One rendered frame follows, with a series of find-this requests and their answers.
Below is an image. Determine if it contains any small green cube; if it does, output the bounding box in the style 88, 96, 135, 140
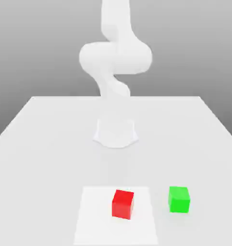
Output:
168, 185, 191, 214

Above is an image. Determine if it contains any small red cube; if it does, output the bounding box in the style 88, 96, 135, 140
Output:
111, 189, 135, 220

